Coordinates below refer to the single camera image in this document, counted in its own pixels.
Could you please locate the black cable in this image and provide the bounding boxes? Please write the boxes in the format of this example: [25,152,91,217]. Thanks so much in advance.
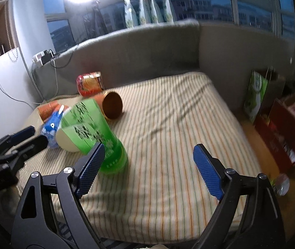
[50,49,74,69]

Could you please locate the green gift bag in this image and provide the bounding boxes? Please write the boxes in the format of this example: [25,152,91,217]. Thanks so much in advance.
[243,68,287,125]

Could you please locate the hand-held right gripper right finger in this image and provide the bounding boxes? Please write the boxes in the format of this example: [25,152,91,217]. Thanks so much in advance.
[191,143,285,249]

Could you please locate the white panel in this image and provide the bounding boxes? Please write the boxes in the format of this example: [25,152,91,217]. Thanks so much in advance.
[0,47,41,151]

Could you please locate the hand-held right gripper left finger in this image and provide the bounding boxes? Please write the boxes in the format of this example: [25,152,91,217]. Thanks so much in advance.
[10,143,106,249]

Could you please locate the red box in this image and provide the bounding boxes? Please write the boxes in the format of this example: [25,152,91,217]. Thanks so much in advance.
[255,98,295,174]

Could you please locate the round clear plastic item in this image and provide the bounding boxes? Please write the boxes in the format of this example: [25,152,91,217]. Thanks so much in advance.
[272,173,291,197]

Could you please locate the orange paper cup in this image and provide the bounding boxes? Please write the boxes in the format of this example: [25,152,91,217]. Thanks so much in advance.
[38,102,69,123]

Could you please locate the striped beige blanket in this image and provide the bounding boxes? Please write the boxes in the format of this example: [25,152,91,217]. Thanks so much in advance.
[16,71,262,242]

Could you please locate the red and yellow cup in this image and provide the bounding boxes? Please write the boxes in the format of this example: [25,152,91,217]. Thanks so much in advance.
[76,72,104,98]

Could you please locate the light tripod stand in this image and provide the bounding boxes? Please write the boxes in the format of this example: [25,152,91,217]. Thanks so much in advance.
[88,1,104,36]

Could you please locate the white and green bag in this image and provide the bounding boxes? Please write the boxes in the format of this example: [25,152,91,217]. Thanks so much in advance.
[122,0,139,29]
[148,0,165,24]
[135,0,152,26]
[159,0,177,23]

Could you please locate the blue snack packet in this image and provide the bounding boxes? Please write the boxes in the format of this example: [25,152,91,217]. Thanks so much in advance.
[41,109,65,149]

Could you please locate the grey sofa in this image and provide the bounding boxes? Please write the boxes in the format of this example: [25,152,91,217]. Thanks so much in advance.
[31,19,295,111]

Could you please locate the green paper cup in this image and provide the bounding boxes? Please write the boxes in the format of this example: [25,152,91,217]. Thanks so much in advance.
[56,123,128,174]
[61,99,110,135]

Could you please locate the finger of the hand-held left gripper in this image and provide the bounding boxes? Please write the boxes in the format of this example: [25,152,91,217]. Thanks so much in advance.
[0,135,49,171]
[0,126,35,155]

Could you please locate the white power strip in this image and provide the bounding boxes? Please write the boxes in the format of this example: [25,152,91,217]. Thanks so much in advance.
[32,49,56,67]

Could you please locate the brown cup with gold inside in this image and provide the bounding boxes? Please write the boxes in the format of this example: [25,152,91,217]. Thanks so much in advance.
[92,90,123,120]

